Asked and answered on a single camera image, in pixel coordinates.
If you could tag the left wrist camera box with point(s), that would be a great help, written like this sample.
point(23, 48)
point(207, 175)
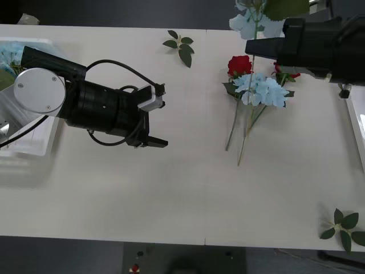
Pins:
point(149, 98)

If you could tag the black stand leg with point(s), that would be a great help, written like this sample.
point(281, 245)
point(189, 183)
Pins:
point(342, 259)

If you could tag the red round button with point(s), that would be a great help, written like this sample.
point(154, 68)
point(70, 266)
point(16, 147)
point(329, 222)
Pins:
point(134, 268)

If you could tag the green leaf twig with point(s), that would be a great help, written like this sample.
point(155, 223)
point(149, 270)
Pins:
point(350, 221)
point(185, 55)

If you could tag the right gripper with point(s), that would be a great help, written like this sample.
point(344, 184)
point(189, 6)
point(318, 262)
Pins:
point(313, 45)

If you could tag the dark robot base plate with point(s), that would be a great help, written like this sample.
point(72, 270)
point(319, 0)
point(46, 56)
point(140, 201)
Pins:
point(159, 262)

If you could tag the pale blue artificial flower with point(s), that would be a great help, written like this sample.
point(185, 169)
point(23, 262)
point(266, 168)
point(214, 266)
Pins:
point(8, 54)
point(271, 91)
point(245, 24)

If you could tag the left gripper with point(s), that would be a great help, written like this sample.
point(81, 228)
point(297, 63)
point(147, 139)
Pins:
point(134, 125)

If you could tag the red artificial rose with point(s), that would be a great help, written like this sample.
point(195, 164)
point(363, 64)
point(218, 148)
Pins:
point(277, 68)
point(239, 65)

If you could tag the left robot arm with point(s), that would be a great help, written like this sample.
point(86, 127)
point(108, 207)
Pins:
point(40, 91)

